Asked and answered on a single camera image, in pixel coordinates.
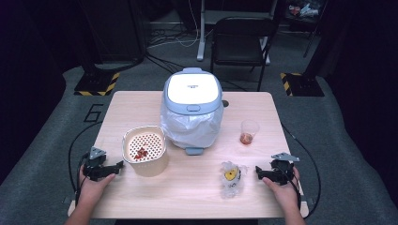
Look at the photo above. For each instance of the dark cabinet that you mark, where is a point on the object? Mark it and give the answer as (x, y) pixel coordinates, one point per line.
(115, 31)

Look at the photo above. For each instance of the grey table foot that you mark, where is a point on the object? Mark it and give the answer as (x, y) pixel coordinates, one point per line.
(309, 203)
(67, 200)

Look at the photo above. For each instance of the person's right hand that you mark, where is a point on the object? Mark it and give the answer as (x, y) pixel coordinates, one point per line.
(283, 192)

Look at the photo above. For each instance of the black folding chair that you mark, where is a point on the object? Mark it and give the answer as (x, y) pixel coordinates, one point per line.
(241, 40)

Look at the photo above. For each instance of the white and blue trash can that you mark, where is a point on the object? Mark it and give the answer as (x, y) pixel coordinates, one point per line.
(192, 89)

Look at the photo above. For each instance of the clear yellow wrapper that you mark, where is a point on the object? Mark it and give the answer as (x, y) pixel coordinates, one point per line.
(232, 176)

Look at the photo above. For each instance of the beige strainer bowl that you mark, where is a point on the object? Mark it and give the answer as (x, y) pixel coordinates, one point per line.
(147, 165)

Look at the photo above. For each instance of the red food scraps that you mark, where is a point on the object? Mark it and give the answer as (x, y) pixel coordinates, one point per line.
(246, 138)
(141, 153)

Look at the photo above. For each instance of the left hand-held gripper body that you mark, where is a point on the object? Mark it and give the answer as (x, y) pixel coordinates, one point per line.
(94, 167)

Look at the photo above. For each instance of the black yellow striped stand base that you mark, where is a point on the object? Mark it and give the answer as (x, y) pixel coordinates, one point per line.
(305, 85)
(94, 84)

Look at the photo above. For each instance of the clear plastic cup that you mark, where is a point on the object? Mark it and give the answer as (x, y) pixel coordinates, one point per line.
(250, 126)

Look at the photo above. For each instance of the pile of colourful clutter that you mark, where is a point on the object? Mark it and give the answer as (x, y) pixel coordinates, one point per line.
(303, 10)

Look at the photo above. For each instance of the white trash bag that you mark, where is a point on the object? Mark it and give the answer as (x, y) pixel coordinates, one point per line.
(191, 128)

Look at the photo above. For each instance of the person's left hand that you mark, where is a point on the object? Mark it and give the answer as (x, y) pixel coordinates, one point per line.
(94, 187)

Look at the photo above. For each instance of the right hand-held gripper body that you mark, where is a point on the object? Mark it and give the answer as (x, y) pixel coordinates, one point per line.
(281, 172)

